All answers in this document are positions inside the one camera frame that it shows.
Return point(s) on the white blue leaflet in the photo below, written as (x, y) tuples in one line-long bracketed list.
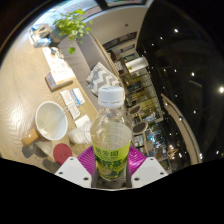
[(78, 96)]

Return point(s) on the clear green-labelled drink bottle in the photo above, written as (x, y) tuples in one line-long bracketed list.
[(111, 140)]

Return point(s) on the thick white book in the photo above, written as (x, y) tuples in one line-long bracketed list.
[(55, 86)]

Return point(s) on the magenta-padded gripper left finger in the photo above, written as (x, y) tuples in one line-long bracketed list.
[(74, 171)]

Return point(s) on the tan ceramic mug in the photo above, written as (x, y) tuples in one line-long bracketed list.
[(51, 120)]

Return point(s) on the grey white chevron cushion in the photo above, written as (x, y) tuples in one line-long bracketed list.
[(103, 78)]

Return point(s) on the green potted plant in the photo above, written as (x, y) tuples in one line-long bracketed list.
[(71, 25)]

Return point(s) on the group of ceiling lights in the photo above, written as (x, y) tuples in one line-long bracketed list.
[(192, 74)]

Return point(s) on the blue tissue pack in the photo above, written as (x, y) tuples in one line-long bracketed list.
[(40, 36)]

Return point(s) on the group of dining chairs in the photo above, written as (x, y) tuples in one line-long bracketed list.
[(140, 127)]

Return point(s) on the grey upholstered sofa bench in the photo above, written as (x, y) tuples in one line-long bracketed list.
[(85, 56)]

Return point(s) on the flat round red coaster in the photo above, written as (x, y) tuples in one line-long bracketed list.
[(62, 153)]

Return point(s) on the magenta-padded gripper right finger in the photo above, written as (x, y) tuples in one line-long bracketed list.
[(150, 171)]

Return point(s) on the white napkin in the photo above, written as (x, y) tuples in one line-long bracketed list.
[(82, 120)]

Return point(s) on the clear plastic cup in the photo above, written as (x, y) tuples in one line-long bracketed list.
[(80, 134)]

